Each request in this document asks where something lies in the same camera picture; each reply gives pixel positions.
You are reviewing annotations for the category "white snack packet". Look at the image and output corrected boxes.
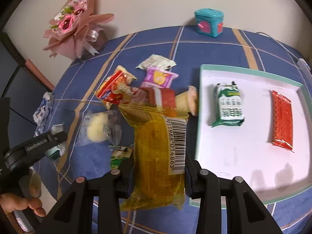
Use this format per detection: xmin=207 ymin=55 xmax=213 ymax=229
xmin=136 ymin=54 xmax=177 ymax=71

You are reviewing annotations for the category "cream jelly cup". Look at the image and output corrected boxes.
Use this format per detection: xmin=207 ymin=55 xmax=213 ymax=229
xmin=175 ymin=86 xmax=199 ymax=117

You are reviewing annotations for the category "blue plaid tablecloth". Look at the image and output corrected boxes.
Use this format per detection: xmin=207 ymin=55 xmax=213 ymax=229
xmin=7 ymin=24 xmax=312 ymax=234

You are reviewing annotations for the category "purple snack packet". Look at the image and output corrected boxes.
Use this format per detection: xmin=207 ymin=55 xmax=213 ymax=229
xmin=143 ymin=67 xmax=179 ymax=89

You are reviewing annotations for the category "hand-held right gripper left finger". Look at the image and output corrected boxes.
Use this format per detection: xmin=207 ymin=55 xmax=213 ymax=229
xmin=36 ymin=155 xmax=135 ymax=234

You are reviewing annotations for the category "white power strip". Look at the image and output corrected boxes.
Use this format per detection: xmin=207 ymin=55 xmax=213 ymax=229
xmin=298 ymin=58 xmax=311 ymax=74

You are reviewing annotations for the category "yellow snack packet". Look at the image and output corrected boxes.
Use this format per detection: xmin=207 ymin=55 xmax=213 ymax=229
xmin=119 ymin=104 xmax=190 ymax=211

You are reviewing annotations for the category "blue and white packet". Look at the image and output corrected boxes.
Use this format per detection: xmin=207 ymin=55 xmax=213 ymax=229
xmin=33 ymin=92 xmax=55 ymax=137

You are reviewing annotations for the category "small green sachet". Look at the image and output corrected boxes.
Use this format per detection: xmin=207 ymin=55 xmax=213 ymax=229
xmin=110 ymin=145 xmax=134 ymax=170

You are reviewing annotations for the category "red patterned snack packet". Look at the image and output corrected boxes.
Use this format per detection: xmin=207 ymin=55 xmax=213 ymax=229
xmin=269 ymin=90 xmax=294 ymax=152

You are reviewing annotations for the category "reddish wooden frame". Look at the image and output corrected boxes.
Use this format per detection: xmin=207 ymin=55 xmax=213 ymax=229
xmin=24 ymin=59 xmax=55 ymax=92

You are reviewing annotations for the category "white cable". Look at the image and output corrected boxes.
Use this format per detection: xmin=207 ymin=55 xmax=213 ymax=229
xmin=256 ymin=32 xmax=301 ymax=61

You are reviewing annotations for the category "clear bag with yellow bun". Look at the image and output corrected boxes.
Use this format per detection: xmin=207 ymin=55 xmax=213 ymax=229
xmin=78 ymin=110 xmax=123 ymax=150

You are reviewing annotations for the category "dark red sausage packet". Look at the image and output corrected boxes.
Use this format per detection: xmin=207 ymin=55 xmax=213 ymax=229
xmin=132 ymin=87 xmax=176 ymax=111

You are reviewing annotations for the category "white tray with teal rim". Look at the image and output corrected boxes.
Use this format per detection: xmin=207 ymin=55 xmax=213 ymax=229
xmin=189 ymin=64 xmax=312 ymax=206

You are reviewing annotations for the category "green snack packet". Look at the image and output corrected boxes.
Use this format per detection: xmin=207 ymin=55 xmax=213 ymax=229
xmin=211 ymin=81 xmax=245 ymax=128

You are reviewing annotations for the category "person's left hand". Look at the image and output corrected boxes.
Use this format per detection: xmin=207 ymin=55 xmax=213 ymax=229
xmin=0 ymin=192 xmax=47 ymax=218

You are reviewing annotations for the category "pink flower bouquet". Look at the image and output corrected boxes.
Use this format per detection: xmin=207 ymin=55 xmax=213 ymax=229
xmin=43 ymin=0 xmax=115 ymax=60

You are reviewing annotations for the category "teal storage box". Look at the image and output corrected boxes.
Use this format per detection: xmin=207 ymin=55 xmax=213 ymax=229
xmin=194 ymin=8 xmax=224 ymax=38

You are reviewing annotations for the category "orange egg roll packet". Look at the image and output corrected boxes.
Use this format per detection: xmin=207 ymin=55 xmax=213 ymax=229
xmin=95 ymin=65 xmax=137 ymax=110

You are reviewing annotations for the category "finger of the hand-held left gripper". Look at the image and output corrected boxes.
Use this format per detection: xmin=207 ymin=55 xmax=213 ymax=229
xmin=24 ymin=131 xmax=68 ymax=154

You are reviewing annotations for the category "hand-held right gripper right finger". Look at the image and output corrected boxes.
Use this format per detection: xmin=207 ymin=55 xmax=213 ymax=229
xmin=185 ymin=159 xmax=281 ymax=234

